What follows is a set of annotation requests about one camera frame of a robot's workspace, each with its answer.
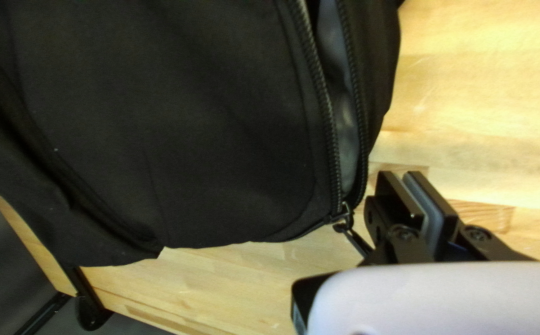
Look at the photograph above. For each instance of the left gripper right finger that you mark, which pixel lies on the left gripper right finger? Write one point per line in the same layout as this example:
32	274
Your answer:
474	244

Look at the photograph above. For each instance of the black backpack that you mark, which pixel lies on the black backpack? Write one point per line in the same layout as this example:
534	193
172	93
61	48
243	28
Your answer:
158	116

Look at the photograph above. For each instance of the black frame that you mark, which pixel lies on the black frame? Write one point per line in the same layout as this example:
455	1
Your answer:
88	311

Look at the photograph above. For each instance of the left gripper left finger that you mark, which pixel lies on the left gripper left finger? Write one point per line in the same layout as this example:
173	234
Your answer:
393	242

